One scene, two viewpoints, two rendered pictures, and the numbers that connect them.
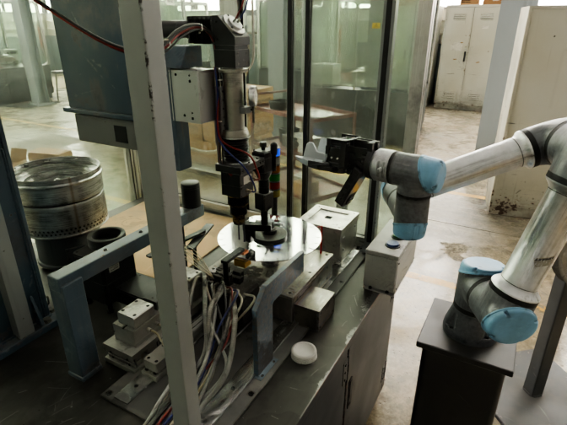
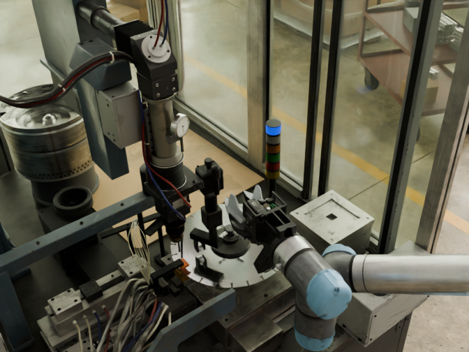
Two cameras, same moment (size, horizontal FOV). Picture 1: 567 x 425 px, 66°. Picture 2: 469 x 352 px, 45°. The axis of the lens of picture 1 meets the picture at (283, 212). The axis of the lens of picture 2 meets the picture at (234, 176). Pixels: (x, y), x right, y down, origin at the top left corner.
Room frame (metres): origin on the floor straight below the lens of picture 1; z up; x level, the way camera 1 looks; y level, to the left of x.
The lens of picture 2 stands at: (0.23, -0.45, 2.04)
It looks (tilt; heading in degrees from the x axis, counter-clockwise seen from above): 37 degrees down; 25
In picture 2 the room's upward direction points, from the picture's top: 2 degrees counter-clockwise
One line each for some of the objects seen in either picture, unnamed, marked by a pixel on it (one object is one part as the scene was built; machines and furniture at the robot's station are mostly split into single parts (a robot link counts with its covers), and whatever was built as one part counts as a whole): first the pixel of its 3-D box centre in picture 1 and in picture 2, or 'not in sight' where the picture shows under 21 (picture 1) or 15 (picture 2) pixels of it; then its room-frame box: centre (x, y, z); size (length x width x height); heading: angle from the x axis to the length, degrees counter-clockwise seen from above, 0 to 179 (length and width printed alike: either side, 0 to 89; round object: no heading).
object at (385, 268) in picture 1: (391, 255); (388, 292); (1.36, -0.38, 0.82); 0.28 x 0.11 x 0.15; 151
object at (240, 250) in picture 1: (234, 263); (170, 276); (1.09, 0.14, 0.95); 0.10 x 0.03 x 0.07; 151
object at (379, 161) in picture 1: (383, 165); (292, 256); (0.96, -0.23, 1.28); 0.08 x 0.05 x 0.08; 142
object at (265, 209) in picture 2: (353, 156); (271, 228); (1.01, -0.17, 1.28); 0.12 x 0.08 x 0.09; 52
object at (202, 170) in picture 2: (263, 176); (210, 193); (1.18, 0.06, 1.17); 0.06 x 0.05 x 0.20; 142
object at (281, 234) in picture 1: (269, 232); (229, 238); (1.26, 0.04, 0.96); 0.11 x 0.11 x 0.03
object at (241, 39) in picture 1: (188, 74); (127, 77); (1.18, 0.25, 1.45); 0.35 x 0.07 x 0.28; 61
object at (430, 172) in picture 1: (416, 173); (317, 285); (0.91, -0.29, 1.27); 0.11 x 0.08 x 0.09; 52
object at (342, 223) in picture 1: (327, 234); (329, 235); (1.52, -0.17, 0.82); 0.18 x 0.18 x 0.15; 61
